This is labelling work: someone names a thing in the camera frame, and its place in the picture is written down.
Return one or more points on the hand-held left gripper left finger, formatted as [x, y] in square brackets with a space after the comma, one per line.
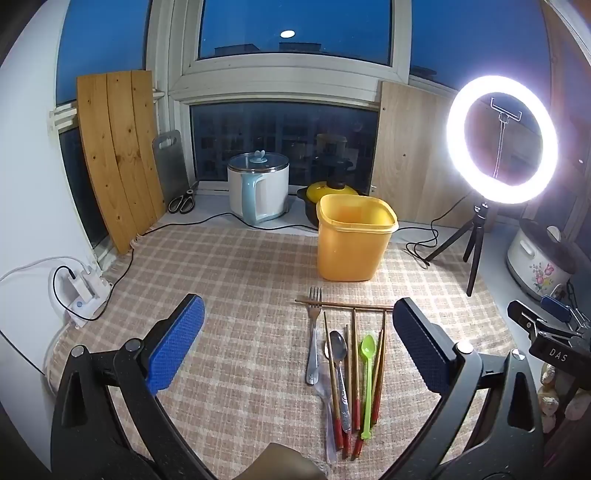
[178, 344]

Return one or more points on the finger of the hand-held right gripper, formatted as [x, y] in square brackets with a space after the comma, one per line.
[524, 316]
[554, 308]

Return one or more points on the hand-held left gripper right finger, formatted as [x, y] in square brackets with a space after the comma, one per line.
[418, 341]

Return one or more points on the green plastic spoon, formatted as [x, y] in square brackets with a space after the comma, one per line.
[368, 346]

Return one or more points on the metal spoon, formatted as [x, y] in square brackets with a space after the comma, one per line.
[338, 346]

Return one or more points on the bunch of wooden chopsticks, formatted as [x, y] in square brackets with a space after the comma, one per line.
[346, 305]

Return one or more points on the metal fork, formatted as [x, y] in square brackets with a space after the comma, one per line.
[314, 323]

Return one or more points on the yellow plastic container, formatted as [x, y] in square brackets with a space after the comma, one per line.
[351, 249]

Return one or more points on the clear plastic spoon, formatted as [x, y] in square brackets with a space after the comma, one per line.
[328, 434]

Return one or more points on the floral white rice cooker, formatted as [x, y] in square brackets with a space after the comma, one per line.
[538, 263]

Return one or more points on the checked tablecloth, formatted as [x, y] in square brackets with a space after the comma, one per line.
[240, 286]

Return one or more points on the black mini tripod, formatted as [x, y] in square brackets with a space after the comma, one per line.
[475, 235]

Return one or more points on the white power strip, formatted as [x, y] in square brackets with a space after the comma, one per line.
[85, 297]

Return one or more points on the yellow casserole pot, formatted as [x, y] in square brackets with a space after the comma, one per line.
[330, 189]

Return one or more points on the grey cutting board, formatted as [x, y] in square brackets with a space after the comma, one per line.
[171, 166]

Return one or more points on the light wood panel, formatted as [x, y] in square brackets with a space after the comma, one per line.
[411, 152]

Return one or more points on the phone holder clamp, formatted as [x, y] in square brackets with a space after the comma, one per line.
[501, 120]

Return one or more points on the pine slat board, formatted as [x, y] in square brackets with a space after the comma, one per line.
[115, 152]

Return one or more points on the white window frame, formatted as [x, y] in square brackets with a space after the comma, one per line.
[277, 78]

